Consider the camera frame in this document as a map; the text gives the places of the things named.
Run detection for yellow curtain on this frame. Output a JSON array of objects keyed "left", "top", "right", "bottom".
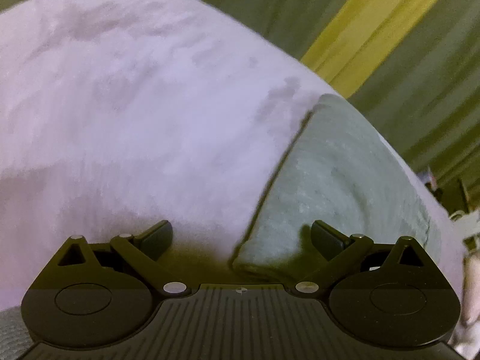
[{"left": 301, "top": 0, "right": 439, "bottom": 98}]

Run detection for grey sweatpants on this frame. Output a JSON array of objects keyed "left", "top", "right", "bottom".
[{"left": 233, "top": 94, "right": 442, "bottom": 281}]

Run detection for green curtain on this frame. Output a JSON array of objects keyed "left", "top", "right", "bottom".
[{"left": 203, "top": 0, "right": 479, "bottom": 205}]

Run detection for pink fleece bed blanket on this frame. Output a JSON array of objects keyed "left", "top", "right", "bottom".
[{"left": 0, "top": 0, "right": 480, "bottom": 360}]

